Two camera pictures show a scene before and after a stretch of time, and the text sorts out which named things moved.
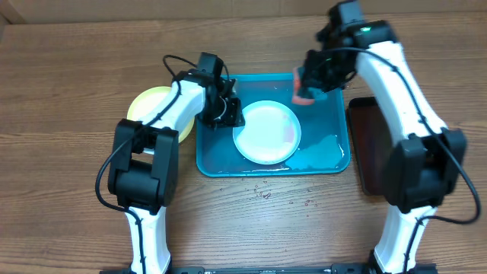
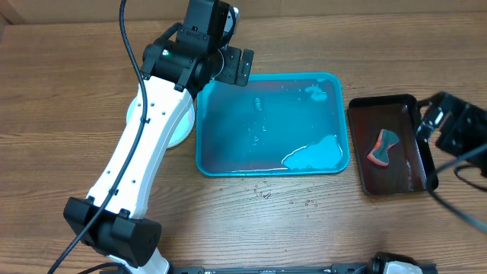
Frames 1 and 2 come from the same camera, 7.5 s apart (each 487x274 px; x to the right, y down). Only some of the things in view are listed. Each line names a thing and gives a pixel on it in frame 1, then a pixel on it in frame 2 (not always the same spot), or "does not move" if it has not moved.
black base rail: (335, 269) does not move
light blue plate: (271, 132) to (184, 130)
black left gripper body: (224, 113) to (224, 65)
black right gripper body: (326, 74) to (453, 136)
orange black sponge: (298, 97) to (380, 154)
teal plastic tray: (323, 148) does not move
